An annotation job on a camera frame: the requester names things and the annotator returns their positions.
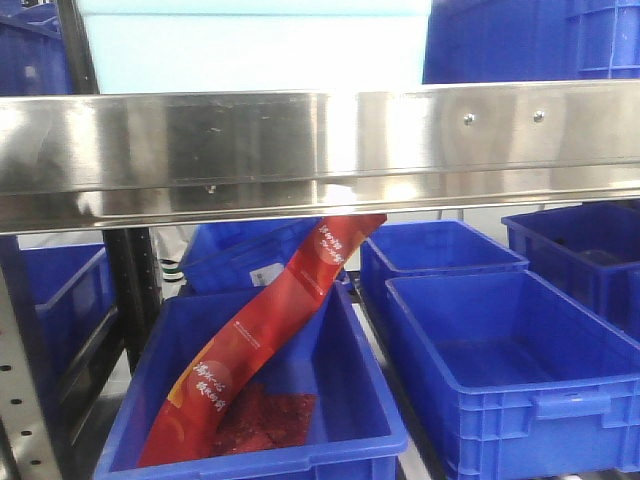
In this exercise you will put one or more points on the front left blue bin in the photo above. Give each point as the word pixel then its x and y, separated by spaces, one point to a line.
pixel 70 292

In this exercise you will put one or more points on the rear right blue bin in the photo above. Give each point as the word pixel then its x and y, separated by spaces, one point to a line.
pixel 427 248

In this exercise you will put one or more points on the light teal foam block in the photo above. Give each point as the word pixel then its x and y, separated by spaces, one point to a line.
pixel 206 46

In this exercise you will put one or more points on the upper left blue bin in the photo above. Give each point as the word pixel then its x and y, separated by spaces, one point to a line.
pixel 33 57

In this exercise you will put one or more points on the black shelf upright post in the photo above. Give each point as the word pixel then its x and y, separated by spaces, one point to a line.
pixel 134 272

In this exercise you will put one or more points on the perforated steel upright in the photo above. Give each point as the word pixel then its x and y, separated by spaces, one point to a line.
pixel 23 418

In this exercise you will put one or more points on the red dried meat sheet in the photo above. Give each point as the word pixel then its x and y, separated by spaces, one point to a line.
pixel 258 421

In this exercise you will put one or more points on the red snack package strip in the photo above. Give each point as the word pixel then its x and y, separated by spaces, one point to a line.
pixel 185 425

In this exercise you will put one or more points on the upper right blue bin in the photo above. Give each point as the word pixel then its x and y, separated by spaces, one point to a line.
pixel 507 41

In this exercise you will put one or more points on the front centre blue bin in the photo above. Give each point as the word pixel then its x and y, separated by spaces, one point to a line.
pixel 356 431

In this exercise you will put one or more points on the front right blue bin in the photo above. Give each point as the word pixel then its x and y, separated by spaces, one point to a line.
pixel 511 378

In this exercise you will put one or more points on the left rail screw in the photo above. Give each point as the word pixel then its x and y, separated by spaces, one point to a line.
pixel 468 119

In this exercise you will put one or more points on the right rail screw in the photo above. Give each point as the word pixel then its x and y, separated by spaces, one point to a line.
pixel 538 116

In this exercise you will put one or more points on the stainless steel shelf rail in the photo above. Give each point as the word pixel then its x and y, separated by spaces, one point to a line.
pixel 79 162

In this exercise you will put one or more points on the rail screw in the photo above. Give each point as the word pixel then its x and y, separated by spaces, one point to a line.
pixel 468 119
pixel 538 116

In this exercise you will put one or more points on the tilted rear blue bin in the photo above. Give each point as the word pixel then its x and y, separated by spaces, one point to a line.
pixel 286 252

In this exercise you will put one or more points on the far right blue bin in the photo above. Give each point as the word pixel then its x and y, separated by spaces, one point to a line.
pixel 590 252

